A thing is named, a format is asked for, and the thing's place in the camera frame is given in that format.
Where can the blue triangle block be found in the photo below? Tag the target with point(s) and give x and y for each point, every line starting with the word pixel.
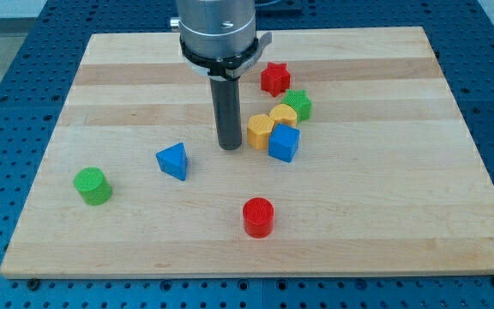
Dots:
pixel 173 161

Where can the wooden board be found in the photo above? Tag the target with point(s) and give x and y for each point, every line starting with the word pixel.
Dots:
pixel 387 180

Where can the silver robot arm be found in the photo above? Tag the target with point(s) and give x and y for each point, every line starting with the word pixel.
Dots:
pixel 218 41

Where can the red cylinder block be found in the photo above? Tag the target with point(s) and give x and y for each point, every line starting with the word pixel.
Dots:
pixel 258 217

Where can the black clamp ring mount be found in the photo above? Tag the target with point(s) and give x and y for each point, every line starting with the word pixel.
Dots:
pixel 227 69

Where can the yellow heart block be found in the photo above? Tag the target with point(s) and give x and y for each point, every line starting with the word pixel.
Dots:
pixel 284 114

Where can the yellow hexagon block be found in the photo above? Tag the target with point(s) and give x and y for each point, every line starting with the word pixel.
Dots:
pixel 259 129

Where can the green cylinder block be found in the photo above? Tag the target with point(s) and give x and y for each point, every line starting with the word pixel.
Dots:
pixel 92 186

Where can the green star block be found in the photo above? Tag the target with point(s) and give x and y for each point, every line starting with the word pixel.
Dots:
pixel 300 102

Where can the blue cube block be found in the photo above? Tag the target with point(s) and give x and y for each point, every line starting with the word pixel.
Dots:
pixel 283 142

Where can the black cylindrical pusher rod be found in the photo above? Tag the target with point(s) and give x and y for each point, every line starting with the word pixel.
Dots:
pixel 226 102

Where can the red star block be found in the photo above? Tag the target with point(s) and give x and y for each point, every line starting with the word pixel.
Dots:
pixel 275 79

